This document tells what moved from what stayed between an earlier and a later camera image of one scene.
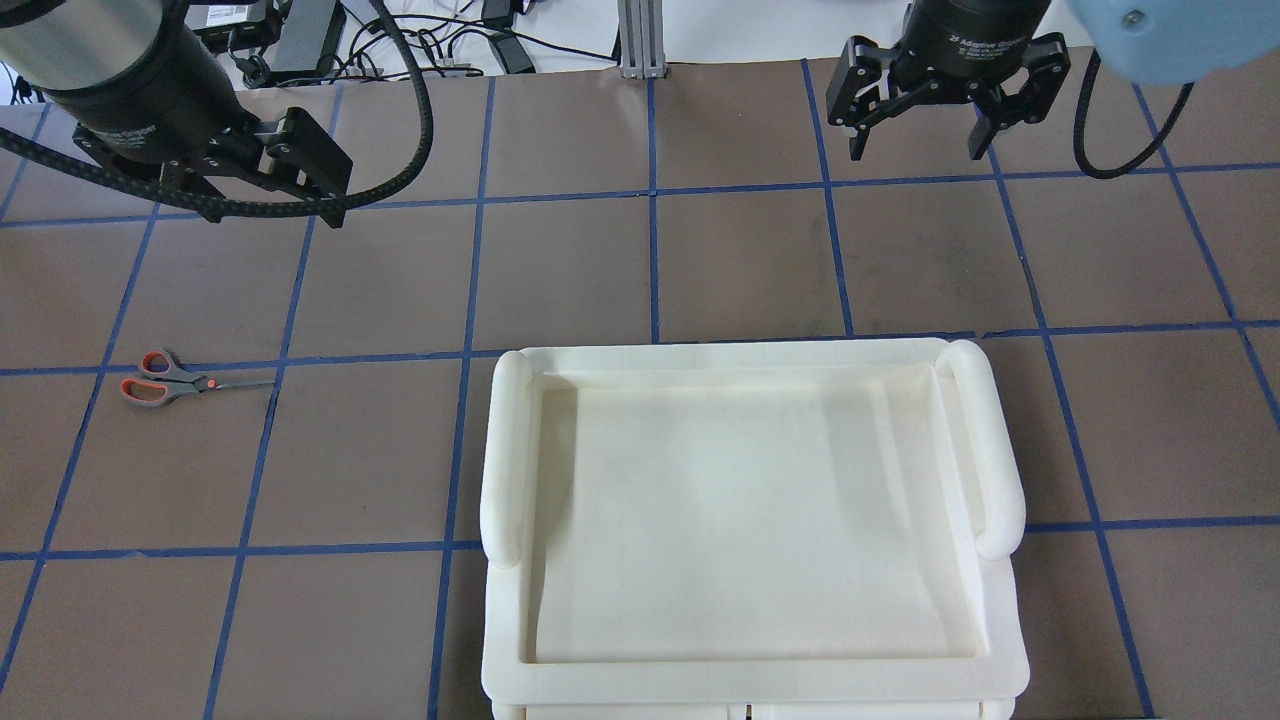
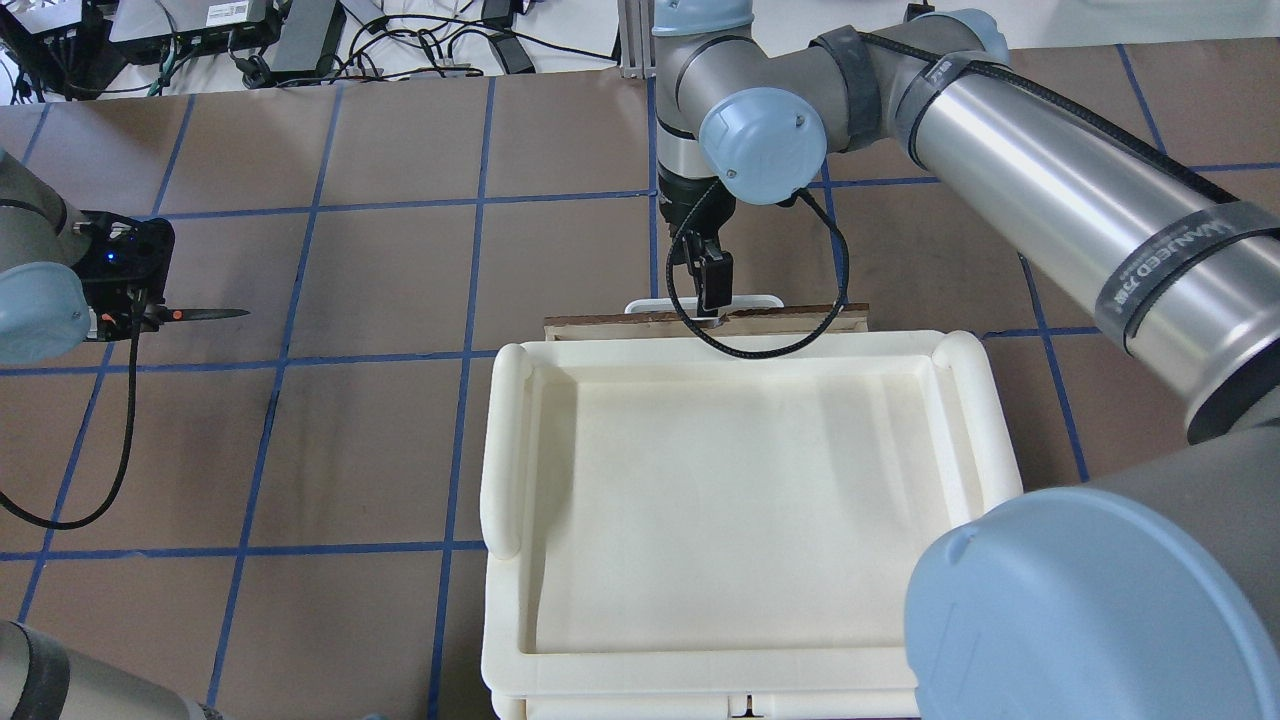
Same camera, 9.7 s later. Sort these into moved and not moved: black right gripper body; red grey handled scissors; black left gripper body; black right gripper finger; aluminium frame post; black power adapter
Moved: black right gripper body; red grey handled scissors; black left gripper body; black right gripper finger
Not moved: black power adapter; aluminium frame post
